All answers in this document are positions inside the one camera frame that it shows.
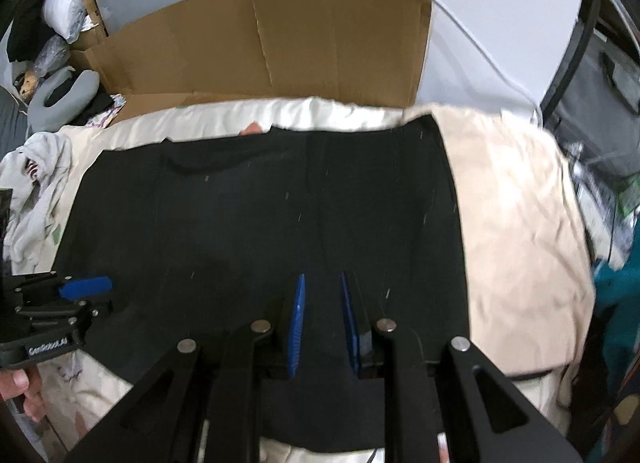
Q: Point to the grey neck pillow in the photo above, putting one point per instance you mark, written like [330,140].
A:
[60,98]

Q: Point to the black cartoon print t-shirt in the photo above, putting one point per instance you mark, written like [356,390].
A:
[250,203]

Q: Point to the white printed garment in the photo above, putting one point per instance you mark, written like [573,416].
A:
[30,203]

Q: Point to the folded cream t-shirt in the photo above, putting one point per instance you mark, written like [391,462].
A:
[515,218]

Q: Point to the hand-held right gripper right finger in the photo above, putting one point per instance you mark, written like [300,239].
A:
[350,328]

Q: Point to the grey backpack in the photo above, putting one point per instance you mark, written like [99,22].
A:
[595,93]

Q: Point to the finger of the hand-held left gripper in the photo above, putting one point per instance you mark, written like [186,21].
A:
[95,308]
[85,287]

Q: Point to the teal printed blanket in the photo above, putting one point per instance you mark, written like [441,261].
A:
[615,323]

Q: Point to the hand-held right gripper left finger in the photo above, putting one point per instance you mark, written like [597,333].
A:
[296,323]

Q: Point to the brown cardboard box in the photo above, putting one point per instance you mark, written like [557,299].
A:
[325,43]

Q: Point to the cream printed bed sheet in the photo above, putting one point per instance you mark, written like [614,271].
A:
[200,118]

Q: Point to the person's left hand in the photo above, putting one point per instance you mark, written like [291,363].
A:
[22,385]

